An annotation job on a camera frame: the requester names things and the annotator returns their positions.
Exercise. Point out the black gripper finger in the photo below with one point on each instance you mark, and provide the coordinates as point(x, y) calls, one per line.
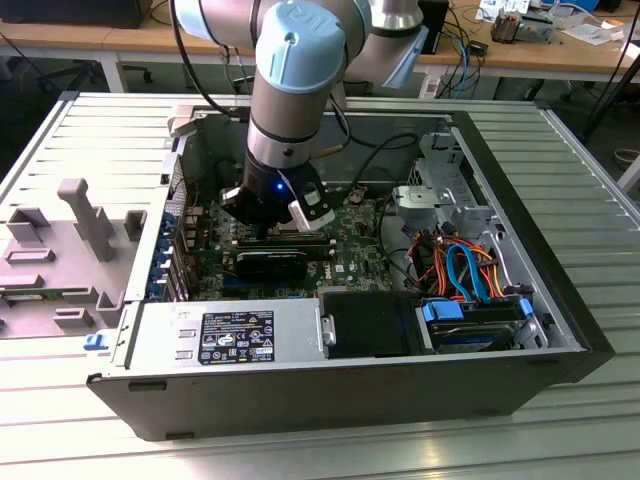
point(235, 207)

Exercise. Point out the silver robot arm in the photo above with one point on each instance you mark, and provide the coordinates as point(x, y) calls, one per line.
point(290, 115)

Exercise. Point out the CPU socket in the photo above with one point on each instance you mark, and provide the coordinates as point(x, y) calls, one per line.
point(286, 231)

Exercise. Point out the blue expansion slot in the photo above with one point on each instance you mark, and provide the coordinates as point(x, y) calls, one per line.
point(240, 289)

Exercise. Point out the blue card retention clip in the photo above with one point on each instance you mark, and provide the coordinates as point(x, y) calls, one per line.
point(161, 257)
point(169, 221)
point(156, 290)

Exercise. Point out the black graphics card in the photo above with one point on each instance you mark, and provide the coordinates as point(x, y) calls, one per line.
point(270, 267)

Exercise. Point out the green motherboard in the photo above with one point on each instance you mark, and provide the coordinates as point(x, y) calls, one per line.
point(350, 240)

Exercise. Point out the silver power supply unit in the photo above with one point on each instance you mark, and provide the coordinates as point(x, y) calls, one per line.
point(160, 330)

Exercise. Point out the grey metal disk bay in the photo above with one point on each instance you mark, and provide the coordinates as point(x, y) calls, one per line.
point(420, 199)

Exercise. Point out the silver drive cage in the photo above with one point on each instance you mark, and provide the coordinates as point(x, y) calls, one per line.
point(445, 160)

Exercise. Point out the blue plastic clip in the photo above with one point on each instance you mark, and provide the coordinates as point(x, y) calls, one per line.
point(95, 342)

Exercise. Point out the white power strip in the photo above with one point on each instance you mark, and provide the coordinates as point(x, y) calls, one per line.
point(429, 86)

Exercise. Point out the black PC case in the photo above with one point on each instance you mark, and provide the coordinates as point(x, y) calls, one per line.
point(300, 400)

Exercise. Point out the grey parts rack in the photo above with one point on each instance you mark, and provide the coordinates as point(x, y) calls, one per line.
point(50, 305)

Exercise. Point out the black office chair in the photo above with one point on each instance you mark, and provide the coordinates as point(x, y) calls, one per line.
point(70, 75)

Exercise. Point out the blue disk carrier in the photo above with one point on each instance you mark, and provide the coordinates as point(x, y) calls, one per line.
point(442, 312)

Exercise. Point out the wooden desk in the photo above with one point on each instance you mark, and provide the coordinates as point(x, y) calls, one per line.
point(100, 37)

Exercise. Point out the green RAM stick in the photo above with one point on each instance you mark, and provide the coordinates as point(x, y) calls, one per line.
point(22, 297)

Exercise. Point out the black equipment box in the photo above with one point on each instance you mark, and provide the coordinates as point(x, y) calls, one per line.
point(75, 12)

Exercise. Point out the small black adapter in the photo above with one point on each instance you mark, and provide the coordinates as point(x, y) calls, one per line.
point(477, 48)

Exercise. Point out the finned metal cooler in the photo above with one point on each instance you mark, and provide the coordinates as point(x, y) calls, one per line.
point(505, 27)

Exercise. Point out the grey metal box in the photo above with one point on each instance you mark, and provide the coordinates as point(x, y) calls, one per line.
point(537, 30)

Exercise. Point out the black tripod leg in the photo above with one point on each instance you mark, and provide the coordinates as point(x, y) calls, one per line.
point(612, 95)

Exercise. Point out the white paper sheet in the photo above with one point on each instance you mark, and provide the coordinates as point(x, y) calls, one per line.
point(590, 32)

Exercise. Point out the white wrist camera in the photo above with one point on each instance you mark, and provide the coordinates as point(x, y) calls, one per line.
point(312, 220)

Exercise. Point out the silver latch bracket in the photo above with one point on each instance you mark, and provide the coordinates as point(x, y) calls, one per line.
point(328, 331)

